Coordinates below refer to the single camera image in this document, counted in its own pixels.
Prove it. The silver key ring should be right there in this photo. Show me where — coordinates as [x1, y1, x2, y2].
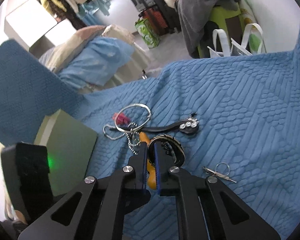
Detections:
[202, 162, 238, 184]

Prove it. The green jewelry box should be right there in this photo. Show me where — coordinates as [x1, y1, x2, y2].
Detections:
[34, 109, 98, 196]

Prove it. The orange gourd pendant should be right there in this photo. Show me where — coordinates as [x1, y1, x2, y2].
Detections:
[139, 132, 157, 190]

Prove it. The black gold woven bracelet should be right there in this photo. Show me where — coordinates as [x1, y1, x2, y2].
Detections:
[148, 134, 186, 167]

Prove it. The silver bangle bracelet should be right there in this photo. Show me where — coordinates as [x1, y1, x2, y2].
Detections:
[114, 103, 152, 133]

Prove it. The black rhinestone hair clip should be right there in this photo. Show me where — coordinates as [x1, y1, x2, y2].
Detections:
[140, 113, 199, 135]

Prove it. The pink flower hair clip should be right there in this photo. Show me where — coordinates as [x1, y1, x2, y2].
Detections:
[113, 113, 130, 125]

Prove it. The blue quilted sofa cover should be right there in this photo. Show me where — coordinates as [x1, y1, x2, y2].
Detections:
[0, 30, 300, 239]

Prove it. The beige bed quilt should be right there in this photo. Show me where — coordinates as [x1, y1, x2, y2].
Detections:
[39, 25, 106, 74]

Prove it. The light blue blanket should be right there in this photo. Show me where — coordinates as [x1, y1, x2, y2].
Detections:
[57, 36, 134, 90]

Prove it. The white cabinet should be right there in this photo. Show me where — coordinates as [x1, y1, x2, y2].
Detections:
[4, 0, 76, 58]

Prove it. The white tote bag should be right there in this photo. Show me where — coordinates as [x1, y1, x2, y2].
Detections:
[207, 23, 264, 58]

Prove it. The green shopping bag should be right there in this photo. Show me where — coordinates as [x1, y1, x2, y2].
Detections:
[135, 18, 160, 49]

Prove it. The red suitcase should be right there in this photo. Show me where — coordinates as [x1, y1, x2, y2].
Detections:
[139, 6, 169, 36]

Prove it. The green plastic stool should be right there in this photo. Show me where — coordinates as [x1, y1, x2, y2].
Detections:
[197, 6, 244, 58]

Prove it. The black suitcase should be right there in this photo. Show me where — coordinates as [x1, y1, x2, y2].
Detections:
[131, 0, 181, 34]

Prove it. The grey fleece blanket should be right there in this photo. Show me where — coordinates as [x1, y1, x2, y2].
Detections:
[175, 0, 240, 59]

